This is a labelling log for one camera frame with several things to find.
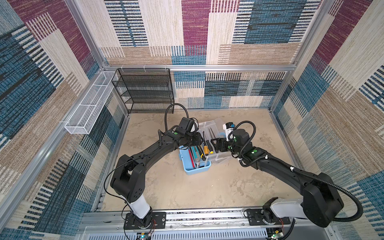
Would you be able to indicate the black yellow utility knife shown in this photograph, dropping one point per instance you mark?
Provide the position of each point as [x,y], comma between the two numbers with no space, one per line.
[201,152]

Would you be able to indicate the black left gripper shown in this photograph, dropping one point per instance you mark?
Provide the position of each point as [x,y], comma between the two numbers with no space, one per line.
[197,141]

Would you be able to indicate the white wire mesh basket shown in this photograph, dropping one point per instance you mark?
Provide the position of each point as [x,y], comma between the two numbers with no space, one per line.
[87,112]

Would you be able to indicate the teal utility knife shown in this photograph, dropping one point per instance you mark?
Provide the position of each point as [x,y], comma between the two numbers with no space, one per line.
[197,157]

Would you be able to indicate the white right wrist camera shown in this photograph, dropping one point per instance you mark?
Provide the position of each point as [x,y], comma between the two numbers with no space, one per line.
[228,128]

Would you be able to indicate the wooden handled screwdriver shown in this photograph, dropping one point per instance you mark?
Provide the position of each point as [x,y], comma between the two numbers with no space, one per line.
[206,150]

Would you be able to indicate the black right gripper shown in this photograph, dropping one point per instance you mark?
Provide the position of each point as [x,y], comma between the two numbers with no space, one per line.
[222,140]

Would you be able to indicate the black wire mesh shelf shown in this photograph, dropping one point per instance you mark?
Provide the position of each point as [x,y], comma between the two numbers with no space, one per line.
[144,90]

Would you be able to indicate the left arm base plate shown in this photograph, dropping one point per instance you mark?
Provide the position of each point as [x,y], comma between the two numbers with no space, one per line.
[156,220]

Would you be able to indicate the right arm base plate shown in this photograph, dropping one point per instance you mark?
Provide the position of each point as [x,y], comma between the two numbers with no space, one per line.
[262,217]

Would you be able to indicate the light blue plastic toolbox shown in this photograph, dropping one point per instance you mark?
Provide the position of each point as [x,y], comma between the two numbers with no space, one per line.
[217,126]

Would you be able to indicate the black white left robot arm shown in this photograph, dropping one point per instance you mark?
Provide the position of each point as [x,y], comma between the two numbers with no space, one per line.
[128,178]

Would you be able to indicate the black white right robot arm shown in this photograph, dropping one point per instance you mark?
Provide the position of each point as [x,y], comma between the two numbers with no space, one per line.
[320,202]

